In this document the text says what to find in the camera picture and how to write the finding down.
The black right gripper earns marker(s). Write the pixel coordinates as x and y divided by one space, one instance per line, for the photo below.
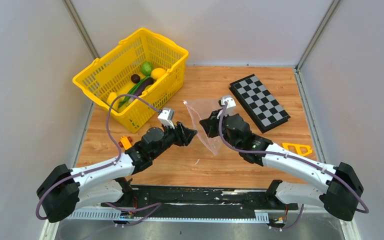
209 125

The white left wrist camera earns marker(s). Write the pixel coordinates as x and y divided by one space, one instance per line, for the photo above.
166 117

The yellow lemon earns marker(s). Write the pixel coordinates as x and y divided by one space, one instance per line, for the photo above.
157 73

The yellow toy car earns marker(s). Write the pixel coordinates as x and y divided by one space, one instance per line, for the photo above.
125 142

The green bean pod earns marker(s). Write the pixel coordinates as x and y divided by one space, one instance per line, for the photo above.
126 101

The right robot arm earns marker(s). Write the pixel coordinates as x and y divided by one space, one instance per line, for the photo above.
335 188

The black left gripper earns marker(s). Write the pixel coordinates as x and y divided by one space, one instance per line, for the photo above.
184 135

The black white chessboard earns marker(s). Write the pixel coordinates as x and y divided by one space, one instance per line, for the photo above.
262 107

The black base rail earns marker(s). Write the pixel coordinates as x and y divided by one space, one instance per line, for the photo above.
188 204

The green round vegetable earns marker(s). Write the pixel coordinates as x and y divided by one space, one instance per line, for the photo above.
146 68

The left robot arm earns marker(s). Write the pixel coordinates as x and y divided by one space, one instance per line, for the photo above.
64 190

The yellow plastic basket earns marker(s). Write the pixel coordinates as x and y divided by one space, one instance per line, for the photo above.
112 73

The dark brown round fruit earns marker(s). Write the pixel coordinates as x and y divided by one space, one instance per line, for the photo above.
135 78

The purple eggplant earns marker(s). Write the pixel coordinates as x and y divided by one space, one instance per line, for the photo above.
139 88

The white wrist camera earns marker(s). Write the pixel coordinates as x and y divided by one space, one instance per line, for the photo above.
166 117
227 104

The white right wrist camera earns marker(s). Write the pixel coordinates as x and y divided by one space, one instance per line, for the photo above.
227 104

